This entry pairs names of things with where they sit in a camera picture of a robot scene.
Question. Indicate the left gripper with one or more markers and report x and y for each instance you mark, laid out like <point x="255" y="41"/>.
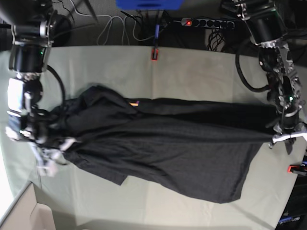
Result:
<point x="288" y="138"/>

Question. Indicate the blue plastic bin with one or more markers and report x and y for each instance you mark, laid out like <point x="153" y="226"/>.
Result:
<point x="149" y="4"/>

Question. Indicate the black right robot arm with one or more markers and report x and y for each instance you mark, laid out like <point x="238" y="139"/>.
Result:
<point x="33" y="24"/>

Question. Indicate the white power strip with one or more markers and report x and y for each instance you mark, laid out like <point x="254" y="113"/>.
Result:
<point x="208" y="23"/>

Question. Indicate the black t-shirt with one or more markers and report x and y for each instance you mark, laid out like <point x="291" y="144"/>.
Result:
<point x="199" y="149"/>

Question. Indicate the cardboard box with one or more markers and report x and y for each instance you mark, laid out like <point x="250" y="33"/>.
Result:
<point x="25" y="213"/>

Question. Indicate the red black side clamp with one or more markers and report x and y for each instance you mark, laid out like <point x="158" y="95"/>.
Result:
<point x="299" y="169"/>

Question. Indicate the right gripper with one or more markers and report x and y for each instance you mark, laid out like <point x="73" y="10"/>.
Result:
<point x="48" y="159"/>

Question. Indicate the red black table clamp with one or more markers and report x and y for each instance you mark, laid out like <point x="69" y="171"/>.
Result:
<point x="154" y="54"/>

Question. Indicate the green table cloth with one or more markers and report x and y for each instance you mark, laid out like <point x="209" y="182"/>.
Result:
<point x="80" y="200"/>

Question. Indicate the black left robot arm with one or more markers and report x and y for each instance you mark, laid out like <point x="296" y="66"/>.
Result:
<point x="268" y="33"/>

